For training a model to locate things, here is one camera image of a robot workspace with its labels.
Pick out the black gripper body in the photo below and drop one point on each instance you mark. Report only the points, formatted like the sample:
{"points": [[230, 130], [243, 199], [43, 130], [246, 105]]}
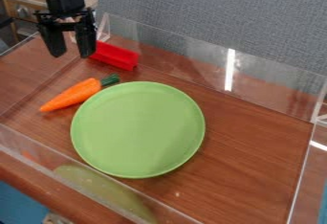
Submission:
{"points": [[56, 20]]}

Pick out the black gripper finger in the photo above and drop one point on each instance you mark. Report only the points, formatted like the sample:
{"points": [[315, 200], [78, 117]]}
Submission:
{"points": [[54, 39], [86, 34]]}

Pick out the orange toy carrot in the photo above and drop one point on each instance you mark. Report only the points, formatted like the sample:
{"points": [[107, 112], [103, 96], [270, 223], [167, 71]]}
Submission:
{"points": [[79, 93]]}

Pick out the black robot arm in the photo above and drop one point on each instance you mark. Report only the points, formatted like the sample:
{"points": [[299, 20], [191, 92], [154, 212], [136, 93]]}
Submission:
{"points": [[67, 16]]}

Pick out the green round plate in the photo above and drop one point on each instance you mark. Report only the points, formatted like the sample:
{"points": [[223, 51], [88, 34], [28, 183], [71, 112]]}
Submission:
{"points": [[138, 130]]}

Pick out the red plastic block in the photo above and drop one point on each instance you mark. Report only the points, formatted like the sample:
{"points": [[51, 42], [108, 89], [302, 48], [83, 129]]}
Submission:
{"points": [[115, 56]]}

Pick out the clear acrylic triangular bracket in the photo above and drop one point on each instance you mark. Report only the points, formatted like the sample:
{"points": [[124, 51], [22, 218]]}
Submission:
{"points": [[103, 29]]}

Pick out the clear acrylic enclosure wall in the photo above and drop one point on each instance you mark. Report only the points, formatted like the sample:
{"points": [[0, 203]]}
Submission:
{"points": [[259, 172]]}

